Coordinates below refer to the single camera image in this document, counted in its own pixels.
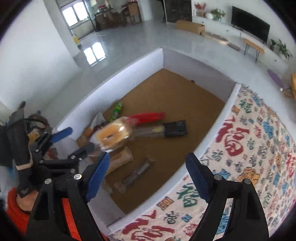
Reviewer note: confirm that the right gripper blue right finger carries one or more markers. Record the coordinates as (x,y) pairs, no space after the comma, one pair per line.
(214,191)

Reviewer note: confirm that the clear brown biscuit stick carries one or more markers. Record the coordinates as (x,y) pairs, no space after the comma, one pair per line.
(123,185)

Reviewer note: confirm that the green snack packet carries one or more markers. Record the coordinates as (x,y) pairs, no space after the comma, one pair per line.
(116,111)

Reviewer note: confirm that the operator left hand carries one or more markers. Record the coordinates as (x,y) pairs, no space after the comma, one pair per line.
(26,203)

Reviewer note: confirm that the long clear black-end snack pack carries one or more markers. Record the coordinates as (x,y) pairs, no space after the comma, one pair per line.
(165,130)

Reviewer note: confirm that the green potted plant white pot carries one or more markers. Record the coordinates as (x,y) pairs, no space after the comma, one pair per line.
(283,50)

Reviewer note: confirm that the orange lounge chair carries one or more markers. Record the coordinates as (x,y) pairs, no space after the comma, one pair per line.
(293,85)

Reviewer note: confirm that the yellow rice cracker packet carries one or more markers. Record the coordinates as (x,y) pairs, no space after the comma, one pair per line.
(123,157)

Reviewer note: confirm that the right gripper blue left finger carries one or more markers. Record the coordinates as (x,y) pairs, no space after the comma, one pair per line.
(81,189)

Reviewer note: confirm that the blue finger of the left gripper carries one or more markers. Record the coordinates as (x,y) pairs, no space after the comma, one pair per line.
(56,137)
(82,152)

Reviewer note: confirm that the bread loaf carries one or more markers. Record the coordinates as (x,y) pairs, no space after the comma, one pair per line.
(113,135)

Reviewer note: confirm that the white cardboard box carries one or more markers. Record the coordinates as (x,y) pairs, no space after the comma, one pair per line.
(161,81)

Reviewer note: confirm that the red snack packet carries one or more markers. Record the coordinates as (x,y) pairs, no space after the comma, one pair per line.
(145,118)

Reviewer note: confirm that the patterned woven tablecloth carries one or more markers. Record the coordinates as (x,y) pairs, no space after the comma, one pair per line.
(252,143)

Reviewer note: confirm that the black flat television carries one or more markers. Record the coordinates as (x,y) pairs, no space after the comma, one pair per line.
(250,23)

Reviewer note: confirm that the red flowers in vase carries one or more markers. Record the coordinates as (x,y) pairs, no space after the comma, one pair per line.
(200,8)

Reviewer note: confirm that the brown cardboard box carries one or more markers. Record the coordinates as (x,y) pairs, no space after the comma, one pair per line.
(190,26)

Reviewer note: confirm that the wooden bench stool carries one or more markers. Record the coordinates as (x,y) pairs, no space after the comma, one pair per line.
(249,44)

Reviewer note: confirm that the white TV cabinet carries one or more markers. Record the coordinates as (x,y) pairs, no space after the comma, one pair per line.
(236,37)

